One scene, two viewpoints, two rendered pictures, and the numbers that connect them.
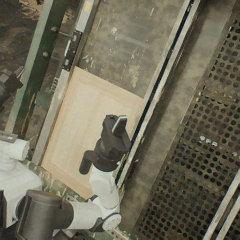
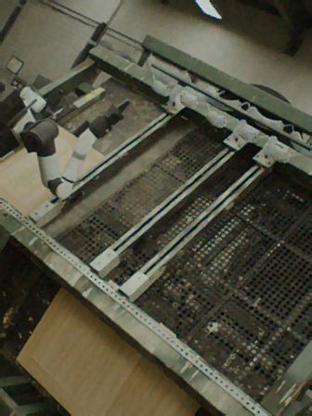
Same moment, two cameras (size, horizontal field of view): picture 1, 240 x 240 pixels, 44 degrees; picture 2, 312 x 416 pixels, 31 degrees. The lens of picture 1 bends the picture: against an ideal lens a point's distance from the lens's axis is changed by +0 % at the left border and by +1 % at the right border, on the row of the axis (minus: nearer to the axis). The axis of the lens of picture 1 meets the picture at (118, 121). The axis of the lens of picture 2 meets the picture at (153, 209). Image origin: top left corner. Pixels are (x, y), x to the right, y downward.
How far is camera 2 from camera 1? 2.17 m
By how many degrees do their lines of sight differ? 41
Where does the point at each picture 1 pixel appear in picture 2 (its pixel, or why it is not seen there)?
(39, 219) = (46, 128)
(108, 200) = (73, 169)
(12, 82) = not seen: hidden behind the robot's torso
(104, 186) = (88, 142)
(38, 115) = not seen: outside the picture
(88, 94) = (60, 144)
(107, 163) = (103, 123)
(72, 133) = (29, 163)
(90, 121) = not seen: hidden behind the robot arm
